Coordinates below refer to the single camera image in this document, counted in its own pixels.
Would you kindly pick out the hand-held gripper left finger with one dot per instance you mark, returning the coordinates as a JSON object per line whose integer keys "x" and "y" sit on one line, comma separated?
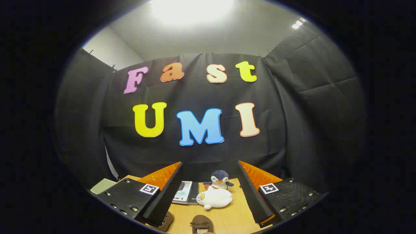
{"x": 169, "y": 195}

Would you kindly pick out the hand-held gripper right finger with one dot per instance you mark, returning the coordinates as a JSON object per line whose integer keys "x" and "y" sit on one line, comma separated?
{"x": 252, "y": 195}

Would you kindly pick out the brown fuzzy shoe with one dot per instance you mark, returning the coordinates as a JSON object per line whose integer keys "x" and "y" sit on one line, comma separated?
{"x": 201, "y": 222}
{"x": 166, "y": 221}

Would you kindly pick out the green fabric storage box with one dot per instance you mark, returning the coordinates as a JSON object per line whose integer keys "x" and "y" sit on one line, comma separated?
{"x": 102, "y": 186}

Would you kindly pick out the book with sky cover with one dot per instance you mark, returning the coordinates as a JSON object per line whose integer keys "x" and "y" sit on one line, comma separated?
{"x": 183, "y": 192}

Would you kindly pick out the black notebook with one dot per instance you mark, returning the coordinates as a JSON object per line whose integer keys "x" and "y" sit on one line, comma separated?
{"x": 194, "y": 193}

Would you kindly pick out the white seal plush toy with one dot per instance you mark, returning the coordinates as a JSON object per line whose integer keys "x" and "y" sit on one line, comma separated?
{"x": 217, "y": 198}

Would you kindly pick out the penguin plush toy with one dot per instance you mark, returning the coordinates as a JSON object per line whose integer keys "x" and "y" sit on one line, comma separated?
{"x": 219, "y": 177}

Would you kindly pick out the small ceiling light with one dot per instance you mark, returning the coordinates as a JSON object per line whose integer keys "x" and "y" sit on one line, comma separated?
{"x": 297, "y": 24}

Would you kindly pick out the large ceiling light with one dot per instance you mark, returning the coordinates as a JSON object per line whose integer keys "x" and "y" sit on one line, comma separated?
{"x": 191, "y": 9}

